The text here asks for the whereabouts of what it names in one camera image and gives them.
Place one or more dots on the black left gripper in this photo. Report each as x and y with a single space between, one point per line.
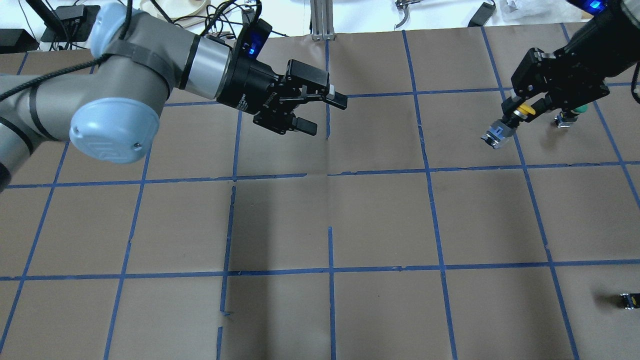
251 86

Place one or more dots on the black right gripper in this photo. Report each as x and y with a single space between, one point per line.
584 56

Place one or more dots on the yellow push button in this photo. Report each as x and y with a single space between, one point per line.
502 130

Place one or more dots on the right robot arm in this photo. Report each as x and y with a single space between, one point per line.
622 49

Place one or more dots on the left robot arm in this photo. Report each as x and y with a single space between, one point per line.
109 108

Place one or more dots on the green push button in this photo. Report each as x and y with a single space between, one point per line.
567 118

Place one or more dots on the red push button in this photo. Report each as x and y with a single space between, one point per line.
630 300

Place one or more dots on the black power adapter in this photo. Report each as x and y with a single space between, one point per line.
483 14

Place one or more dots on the black box on table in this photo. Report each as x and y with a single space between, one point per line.
73 23

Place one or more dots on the aluminium frame post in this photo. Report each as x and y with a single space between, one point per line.
322 20

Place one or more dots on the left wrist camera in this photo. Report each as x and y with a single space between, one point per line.
252 39

